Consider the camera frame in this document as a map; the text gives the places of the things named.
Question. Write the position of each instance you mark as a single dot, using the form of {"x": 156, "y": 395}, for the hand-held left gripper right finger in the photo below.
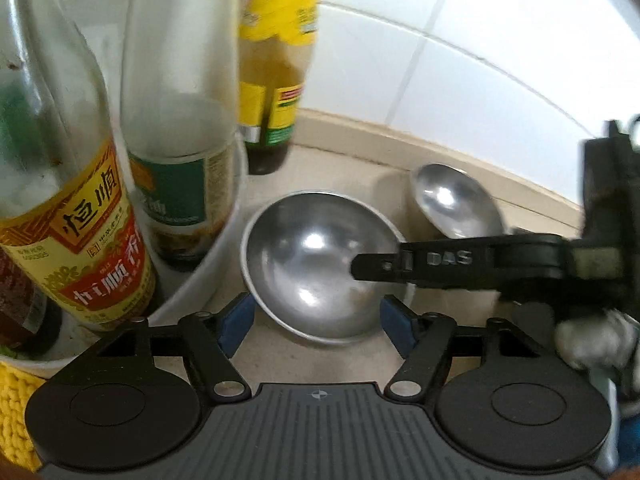
{"x": 397, "y": 325}

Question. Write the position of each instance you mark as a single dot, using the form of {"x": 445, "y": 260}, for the medium steel bowl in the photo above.
{"x": 452, "y": 200}

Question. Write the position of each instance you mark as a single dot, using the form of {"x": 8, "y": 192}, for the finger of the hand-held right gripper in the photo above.
{"x": 480, "y": 262}

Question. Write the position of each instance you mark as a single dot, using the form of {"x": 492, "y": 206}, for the person's right hand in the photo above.
{"x": 597, "y": 340}

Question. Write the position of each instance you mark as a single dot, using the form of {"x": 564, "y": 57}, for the green yellow label bottle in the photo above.
{"x": 275, "y": 60}

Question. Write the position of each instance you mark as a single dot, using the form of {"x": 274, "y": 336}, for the soy sauce bottle red label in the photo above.
{"x": 20, "y": 295}

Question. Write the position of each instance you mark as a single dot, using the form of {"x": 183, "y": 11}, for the white rotating condiment rack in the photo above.
{"x": 220, "y": 245}

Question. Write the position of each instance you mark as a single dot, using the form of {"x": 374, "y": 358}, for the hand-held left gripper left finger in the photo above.
{"x": 236, "y": 322}

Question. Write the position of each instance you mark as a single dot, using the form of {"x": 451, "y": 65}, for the gold cap bottle green label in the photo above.
{"x": 180, "y": 110}

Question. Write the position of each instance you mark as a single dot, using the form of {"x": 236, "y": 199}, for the large steel bowl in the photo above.
{"x": 305, "y": 260}

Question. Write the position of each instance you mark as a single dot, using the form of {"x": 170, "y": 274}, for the vinegar bottle yellow cap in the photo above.
{"x": 65, "y": 160}

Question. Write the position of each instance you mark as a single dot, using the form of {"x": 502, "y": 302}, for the yellow chenille mat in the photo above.
{"x": 15, "y": 410}

